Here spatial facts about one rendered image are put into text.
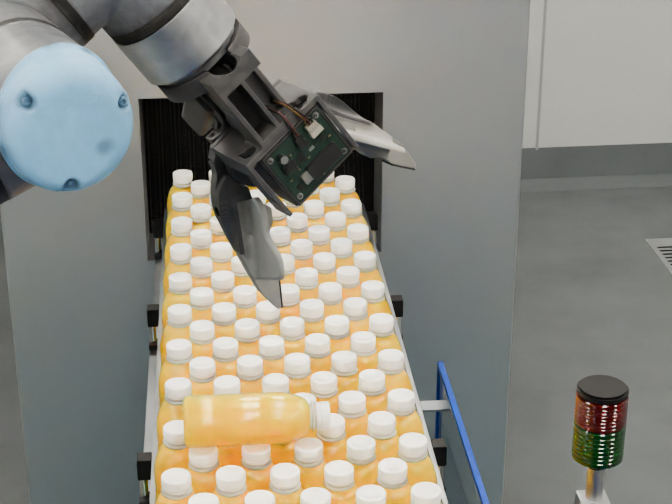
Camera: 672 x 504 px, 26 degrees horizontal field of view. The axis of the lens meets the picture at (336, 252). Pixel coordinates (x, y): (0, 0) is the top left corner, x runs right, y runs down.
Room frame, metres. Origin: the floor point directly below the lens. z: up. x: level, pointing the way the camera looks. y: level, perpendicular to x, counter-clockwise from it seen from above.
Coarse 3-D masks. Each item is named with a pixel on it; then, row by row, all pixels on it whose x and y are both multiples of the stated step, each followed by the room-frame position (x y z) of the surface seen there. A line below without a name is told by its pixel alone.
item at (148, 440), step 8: (160, 264) 2.70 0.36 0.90; (160, 272) 2.66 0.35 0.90; (160, 280) 2.62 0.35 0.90; (152, 352) 2.32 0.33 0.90; (152, 360) 2.29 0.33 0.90; (152, 368) 2.26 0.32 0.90; (152, 376) 2.23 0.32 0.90; (152, 384) 2.20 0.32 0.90; (152, 392) 2.17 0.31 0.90; (152, 400) 2.14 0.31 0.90; (152, 408) 2.12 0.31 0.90; (152, 416) 2.09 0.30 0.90; (152, 424) 2.07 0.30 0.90; (152, 432) 2.04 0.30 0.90; (144, 440) 2.02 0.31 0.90; (152, 440) 2.02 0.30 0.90; (144, 448) 1.99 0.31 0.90
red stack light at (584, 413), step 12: (576, 396) 1.54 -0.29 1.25; (576, 408) 1.54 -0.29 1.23; (588, 408) 1.52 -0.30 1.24; (600, 408) 1.52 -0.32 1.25; (612, 408) 1.52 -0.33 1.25; (624, 408) 1.53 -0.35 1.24; (576, 420) 1.54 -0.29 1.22; (588, 420) 1.52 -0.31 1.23; (600, 420) 1.52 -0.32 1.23; (612, 420) 1.52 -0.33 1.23; (624, 420) 1.53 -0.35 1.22; (600, 432) 1.52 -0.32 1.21; (612, 432) 1.52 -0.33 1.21
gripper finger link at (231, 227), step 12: (216, 168) 0.98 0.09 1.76; (216, 180) 0.98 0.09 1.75; (228, 180) 0.97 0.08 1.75; (216, 192) 0.97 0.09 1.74; (228, 192) 0.97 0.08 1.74; (240, 192) 0.98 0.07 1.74; (216, 204) 0.97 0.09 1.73; (228, 204) 0.97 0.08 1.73; (216, 216) 0.98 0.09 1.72; (228, 216) 0.98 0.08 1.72; (228, 228) 0.98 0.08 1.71; (240, 228) 0.97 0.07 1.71; (228, 240) 0.98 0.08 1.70; (240, 240) 0.97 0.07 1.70; (240, 252) 0.97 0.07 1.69
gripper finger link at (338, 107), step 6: (312, 90) 1.02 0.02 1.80; (318, 90) 1.03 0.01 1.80; (324, 96) 1.02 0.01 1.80; (330, 96) 1.02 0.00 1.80; (324, 102) 1.02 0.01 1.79; (330, 102) 1.02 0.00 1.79; (336, 102) 1.02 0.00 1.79; (342, 102) 1.03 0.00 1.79; (330, 108) 1.02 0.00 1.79; (336, 108) 1.02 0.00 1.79; (342, 108) 1.03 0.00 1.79; (348, 108) 1.03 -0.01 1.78; (336, 114) 1.02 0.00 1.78; (342, 114) 1.02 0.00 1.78; (348, 114) 1.03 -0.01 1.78; (354, 114) 1.04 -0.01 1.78; (354, 120) 1.03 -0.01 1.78; (360, 120) 1.03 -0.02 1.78; (366, 120) 1.03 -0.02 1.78
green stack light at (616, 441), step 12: (576, 432) 1.54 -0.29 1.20; (588, 432) 1.52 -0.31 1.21; (624, 432) 1.53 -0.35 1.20; (576, 444) 1.54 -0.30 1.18; (588, 444) 1.52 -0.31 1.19; (600, 444) 1.52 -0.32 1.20; (612, 444) 1.52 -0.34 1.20; (624, 444) 1.54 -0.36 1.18; (576, 456) 1.53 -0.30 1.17; (588, 456) 1.52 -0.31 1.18; (600, 456) 1.52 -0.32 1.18; (612, 456) 1.52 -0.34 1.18; (600, 468) 1.52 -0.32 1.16
